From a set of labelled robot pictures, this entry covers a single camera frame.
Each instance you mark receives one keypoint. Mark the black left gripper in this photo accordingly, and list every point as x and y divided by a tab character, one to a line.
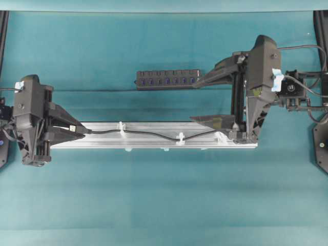
34	143

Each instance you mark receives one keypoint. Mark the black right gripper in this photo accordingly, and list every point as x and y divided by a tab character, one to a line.
248	112

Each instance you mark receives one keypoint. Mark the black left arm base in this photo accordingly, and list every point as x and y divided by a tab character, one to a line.
5	151

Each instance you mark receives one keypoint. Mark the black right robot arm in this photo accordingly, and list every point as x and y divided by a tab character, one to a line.
290	92

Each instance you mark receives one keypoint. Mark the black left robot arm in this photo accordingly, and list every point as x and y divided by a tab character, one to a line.
7	123

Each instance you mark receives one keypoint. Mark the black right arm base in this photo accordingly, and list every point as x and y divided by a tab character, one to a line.
320	133

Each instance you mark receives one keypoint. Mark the black USB hub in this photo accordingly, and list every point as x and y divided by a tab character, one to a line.
166	79

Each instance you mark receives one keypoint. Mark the silver aluminium rail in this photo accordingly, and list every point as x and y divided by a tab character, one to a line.
152	135

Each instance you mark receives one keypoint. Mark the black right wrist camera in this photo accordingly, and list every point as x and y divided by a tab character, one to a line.
262	59

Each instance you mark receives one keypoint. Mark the black left frame post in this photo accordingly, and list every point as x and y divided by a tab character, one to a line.
4	16

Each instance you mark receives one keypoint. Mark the black frame post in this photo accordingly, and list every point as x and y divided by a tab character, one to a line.
4	16
320	26

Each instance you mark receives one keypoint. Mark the black right frame post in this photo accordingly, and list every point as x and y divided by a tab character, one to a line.
320	26

